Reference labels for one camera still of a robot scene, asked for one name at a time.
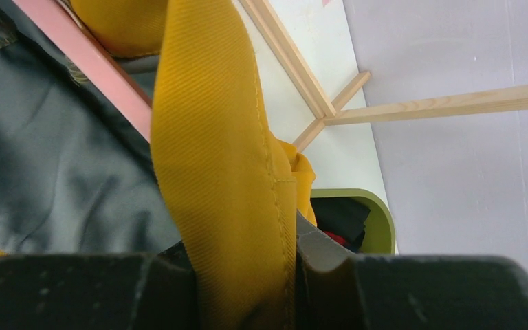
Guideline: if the black skirt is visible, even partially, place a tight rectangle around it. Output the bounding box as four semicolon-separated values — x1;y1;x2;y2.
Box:
311;197;371;251

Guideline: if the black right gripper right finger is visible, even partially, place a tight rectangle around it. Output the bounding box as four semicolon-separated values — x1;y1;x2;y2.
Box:
295;216;528;329

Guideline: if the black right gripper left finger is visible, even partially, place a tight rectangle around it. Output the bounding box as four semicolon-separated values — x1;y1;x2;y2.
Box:
0;243;198;329

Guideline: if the olive green plastic basket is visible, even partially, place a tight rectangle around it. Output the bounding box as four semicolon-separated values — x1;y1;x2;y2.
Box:
310;188;395;254

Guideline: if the yellow skirt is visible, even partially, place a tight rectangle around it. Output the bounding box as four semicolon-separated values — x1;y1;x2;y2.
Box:
0;1;315;329

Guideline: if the red plaid skirt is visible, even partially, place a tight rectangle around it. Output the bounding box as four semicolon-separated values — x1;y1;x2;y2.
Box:
324;231;360;253

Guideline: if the wooden clothes rack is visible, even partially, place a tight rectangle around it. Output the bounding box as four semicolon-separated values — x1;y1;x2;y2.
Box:
239;1;528;151

